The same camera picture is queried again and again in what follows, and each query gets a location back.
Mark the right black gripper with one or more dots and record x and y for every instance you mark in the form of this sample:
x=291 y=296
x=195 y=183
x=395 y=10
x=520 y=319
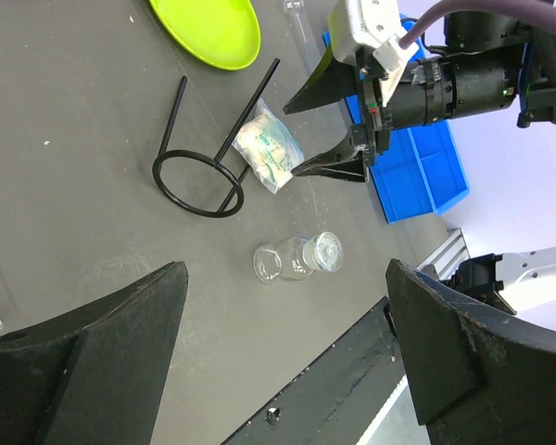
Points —
x=330 y=82

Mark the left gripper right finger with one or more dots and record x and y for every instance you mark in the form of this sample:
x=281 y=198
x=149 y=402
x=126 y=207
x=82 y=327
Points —
x=477 y=375

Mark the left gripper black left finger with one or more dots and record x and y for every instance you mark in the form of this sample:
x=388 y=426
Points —
x=94 y=375

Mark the clear plastic bag with contents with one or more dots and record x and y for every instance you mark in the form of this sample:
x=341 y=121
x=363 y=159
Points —
x=268 y=148

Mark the small clear round dish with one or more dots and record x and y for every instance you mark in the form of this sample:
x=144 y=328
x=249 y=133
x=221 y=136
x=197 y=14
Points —
x=296 y=258

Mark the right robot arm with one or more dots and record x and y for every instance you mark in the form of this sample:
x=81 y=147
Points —
x=460 y=58

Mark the blue plastic divided bin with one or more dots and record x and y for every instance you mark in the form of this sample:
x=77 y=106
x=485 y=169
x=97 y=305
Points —
x=420 y=173

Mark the clear glass pipette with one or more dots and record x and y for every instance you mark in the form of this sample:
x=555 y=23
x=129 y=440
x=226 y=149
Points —
x=294 y=11

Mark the lime green plate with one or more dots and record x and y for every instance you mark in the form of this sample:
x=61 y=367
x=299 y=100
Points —
x=224 y=34

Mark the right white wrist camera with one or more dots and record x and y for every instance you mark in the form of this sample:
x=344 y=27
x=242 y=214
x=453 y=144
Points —
x=375 y=26

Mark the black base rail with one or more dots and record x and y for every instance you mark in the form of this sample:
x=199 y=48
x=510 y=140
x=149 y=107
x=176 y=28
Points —
x=337 y=396

